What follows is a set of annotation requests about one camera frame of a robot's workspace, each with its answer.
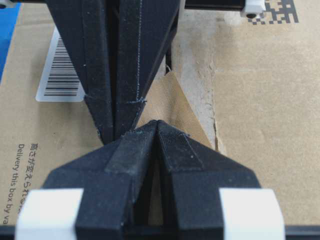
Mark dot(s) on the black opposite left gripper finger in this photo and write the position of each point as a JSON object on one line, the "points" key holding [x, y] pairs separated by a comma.
{"points": [[146, 30], [82, 25]]}

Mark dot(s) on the black gripper white mounts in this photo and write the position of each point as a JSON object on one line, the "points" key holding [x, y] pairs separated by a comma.
{"points": [[247, 8]]}

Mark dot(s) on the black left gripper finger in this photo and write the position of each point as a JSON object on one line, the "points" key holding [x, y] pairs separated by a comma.
{"points": [[96, 196], [208, 196]]}

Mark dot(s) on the cardboard box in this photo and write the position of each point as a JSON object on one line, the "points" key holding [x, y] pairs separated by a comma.
{"points": [[254, 86]]}

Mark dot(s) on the brown tape strip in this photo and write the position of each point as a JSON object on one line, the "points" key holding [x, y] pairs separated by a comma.
{"points": [[166, 101]]}

